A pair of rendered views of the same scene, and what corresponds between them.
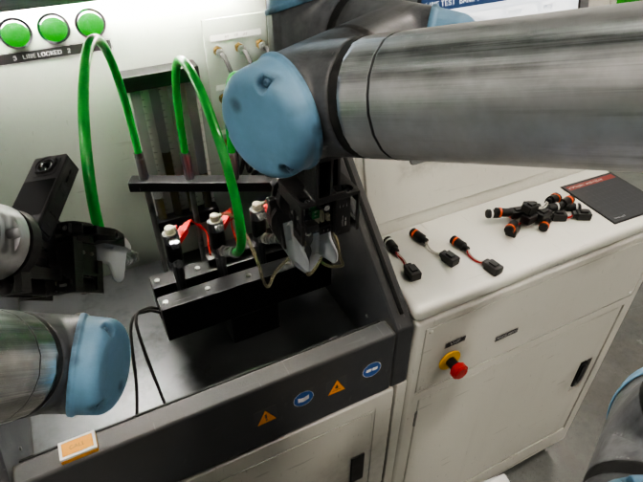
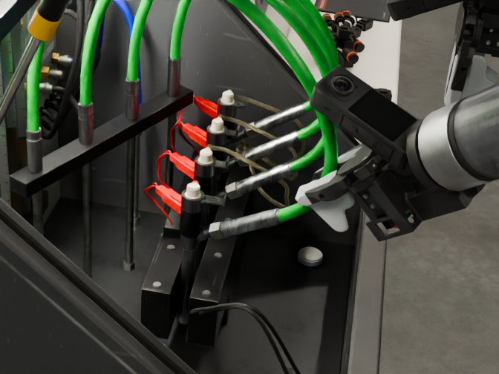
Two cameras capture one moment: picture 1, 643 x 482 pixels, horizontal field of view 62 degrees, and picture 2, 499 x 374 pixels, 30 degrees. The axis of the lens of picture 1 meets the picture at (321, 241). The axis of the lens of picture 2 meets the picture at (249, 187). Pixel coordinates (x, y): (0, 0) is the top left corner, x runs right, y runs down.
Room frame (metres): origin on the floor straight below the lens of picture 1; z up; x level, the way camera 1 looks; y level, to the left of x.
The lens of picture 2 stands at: (0.18, 1.01, 1.76)
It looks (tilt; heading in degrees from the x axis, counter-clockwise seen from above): 35 degrees down; 302
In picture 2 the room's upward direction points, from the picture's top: 6 degrees clockwise
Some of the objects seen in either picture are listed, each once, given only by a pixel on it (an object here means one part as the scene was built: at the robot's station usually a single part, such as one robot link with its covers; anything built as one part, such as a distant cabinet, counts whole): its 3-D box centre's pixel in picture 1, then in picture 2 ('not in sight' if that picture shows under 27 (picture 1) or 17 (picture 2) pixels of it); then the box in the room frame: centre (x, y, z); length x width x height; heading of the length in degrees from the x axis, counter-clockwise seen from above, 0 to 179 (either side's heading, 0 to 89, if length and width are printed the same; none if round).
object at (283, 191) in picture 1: (313, 177); (497, 2); (0.51, 0.01, 1.35); 0.09 x 0.08 x 0.12; 27
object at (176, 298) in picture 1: (245, 293); (203, 257); (0.79, 0.15, 0.91); 0.34 x 0.10 x 0.15; 117
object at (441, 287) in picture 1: (522, 230); (340, 60); (0.92, -0.43, 0.97); 0.70 x 0.22 x 0.03; 117
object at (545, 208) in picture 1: (539, 210); (344, 33); (0.94, -0.46, 1.01); 0.23 x 0.11 x 0.06; 117
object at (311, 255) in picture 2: not in sight; (310, 257); (0.71, -0.03, 0.84); 0.04 x 0.04 x 0.01
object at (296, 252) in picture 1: (300, 254); (474, 89); (0.50, 0.02, 1.25); 0.06 x 0.03 x 0.09; 27
